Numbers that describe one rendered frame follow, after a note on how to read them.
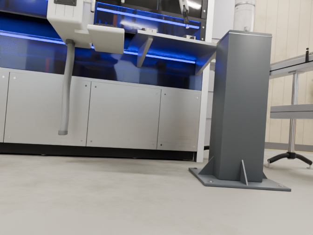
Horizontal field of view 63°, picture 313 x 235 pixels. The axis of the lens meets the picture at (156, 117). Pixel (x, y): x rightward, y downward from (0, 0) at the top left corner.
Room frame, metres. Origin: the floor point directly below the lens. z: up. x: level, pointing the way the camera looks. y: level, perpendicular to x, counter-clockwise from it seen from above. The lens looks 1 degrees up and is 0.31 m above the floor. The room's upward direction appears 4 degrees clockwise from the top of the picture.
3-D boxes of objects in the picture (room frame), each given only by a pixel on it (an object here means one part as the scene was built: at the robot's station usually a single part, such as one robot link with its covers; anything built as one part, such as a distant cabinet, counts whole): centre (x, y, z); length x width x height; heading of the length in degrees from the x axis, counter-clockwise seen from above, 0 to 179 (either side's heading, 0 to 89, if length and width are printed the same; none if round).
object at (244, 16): (1.56, -0.49, 0.95); 0.19 x 0.19 x 0.18
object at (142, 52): (1.85, 0.13, 0.80); 0.34 x 0.03 x 0.13; 16
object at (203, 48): (1.93, -0.11, 0.87); 0.70 x 0.48 x 0.02; 106
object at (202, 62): (1.99, -0.36, 0.80); 0.34 x 0.03 x 0.13; 16
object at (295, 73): (2.25, -1.19, 0.46); 0.09 x 0.09 x 0.77; 16
